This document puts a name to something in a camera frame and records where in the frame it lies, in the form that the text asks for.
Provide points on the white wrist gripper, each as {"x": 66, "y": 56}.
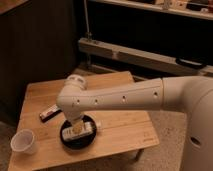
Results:
{"x": 75, "y": 118}

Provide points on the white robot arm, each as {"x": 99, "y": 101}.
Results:
{"x": 192, "y": 95}

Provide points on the black round plate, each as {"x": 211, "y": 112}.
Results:
{"x": 81, "y": 142}

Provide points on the black and white box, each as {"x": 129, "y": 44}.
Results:
{"x": 49, "y": 113}

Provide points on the wooden folding table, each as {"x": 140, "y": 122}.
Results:
{"x": 120, "y": 131}

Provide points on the long wooden bench shelf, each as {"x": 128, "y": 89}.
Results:
{"x": 140, "y": 58}

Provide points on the metal pole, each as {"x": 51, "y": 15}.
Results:
{"x": 88, "y": 32}

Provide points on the black handle on shelf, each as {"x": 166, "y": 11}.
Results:
{"x": 190, "y": 65}

